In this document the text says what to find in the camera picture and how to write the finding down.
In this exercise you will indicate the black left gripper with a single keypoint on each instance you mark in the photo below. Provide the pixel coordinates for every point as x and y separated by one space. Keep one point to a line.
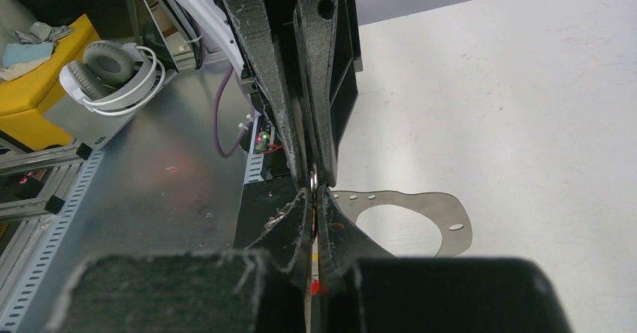
309 44

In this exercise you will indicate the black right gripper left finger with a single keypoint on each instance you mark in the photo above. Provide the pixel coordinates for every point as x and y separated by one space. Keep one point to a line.
288 240

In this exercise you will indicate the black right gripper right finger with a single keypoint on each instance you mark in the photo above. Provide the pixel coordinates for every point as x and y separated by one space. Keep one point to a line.
340 242

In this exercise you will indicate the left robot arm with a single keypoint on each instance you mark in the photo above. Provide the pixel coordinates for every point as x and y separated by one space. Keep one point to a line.
212 17

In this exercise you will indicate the white headphones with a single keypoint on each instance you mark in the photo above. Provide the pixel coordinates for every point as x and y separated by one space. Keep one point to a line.
114 79

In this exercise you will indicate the yellow storage box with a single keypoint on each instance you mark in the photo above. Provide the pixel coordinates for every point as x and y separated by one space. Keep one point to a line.
24 101

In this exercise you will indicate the white slotted cable duct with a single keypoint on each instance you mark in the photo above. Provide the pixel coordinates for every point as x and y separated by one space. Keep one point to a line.
33 262

